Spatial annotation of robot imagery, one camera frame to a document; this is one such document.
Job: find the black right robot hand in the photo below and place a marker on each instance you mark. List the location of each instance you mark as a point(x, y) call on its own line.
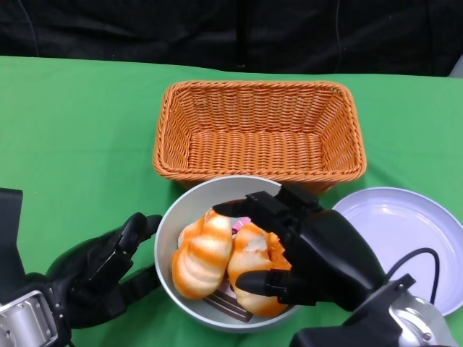
point(325, 253)

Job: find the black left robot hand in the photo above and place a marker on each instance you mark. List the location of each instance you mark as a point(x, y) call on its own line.
point(90, 274)

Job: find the pink toy cake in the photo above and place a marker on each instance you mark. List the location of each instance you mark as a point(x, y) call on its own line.
point(240, 226)

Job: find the brown chocolate toy cake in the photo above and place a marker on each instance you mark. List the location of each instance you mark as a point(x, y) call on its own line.
point(228, 307)

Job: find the striped shell-shaped bread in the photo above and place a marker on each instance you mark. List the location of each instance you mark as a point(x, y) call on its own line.
point(202, 260)

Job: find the pale green bowl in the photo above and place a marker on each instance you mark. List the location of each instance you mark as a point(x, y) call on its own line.
point(202, 195)

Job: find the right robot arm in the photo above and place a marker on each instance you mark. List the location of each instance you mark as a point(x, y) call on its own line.
point(408, 320)

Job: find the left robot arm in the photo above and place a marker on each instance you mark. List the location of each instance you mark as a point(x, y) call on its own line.
point(21, 318)

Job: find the lavender plate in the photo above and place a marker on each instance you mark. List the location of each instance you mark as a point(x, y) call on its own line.
point(398, 224)

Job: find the orange wicker basket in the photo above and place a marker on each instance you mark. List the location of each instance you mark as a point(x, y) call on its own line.
point(253, 148)

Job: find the green tablecloth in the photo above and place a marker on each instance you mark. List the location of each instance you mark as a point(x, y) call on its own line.
point(72, 126)

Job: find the grey white object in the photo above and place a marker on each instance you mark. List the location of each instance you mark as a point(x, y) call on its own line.
point(457, 68)

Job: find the black backdrop curtain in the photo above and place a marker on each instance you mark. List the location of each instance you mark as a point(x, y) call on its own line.
point(144, 29)

